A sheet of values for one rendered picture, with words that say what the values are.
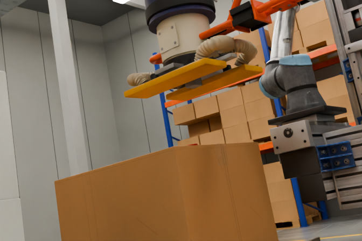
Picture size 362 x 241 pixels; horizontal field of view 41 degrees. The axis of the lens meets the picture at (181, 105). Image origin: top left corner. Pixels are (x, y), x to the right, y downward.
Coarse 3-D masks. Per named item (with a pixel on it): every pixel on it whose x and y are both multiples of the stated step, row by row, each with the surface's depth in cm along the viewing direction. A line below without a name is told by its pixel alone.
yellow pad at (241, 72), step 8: (224, 72) 150; (232, 72) 148; (240, 72) 146; (248, 72) 148; (256, 72) 150; (208, 80) 154; (216, 80) 152; (224, 80) 153; (232, 80) 155; (240, 80) 157; (184, 88) 161; (200, 88) 158; (208, 88) 160; (216, 88) 162; (168, 96) 165; (176, 96) 164; (184, 96) 166; (192, 96) 168
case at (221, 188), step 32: (128, 160) 142; (160, 160) 133; (192, 160) 134; (224, 160) 144; (256, 160) 155; (64, 192) 164; (96, 192) 152; (128, 192) 142; (160, 192) 133; (192, 192) 130; (224, 192) 140; (256, 192) 151; (64, 224) 164; (96, 224) 152; (128, 224) 142; (160, 224) 133; (192, 224) 127; (224, 224) 136; (256, 224) 147
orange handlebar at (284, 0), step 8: (272, 0) 130; (280, 0) 129; (288, 0) 128; (296, 0) 130; (256, 8) 133; (264, 8) 132; (272, 8) 131; (280, 8) 132; (288, 8) 133; (224, 24) 141; (208, 32) 145; (216, 32) 143; (224, 32) 146; (152, 56) 160; (160, 56) 158
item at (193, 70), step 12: (204, 60) 131; (216, 60) 134; (180, 72) 136; (192, 72) 136; (204, 72) 139; (144, 84) 146; (156, 84) 143; (168, 84) 145; (180, 84) 148; (132, 96) 152; (144, 96) 155
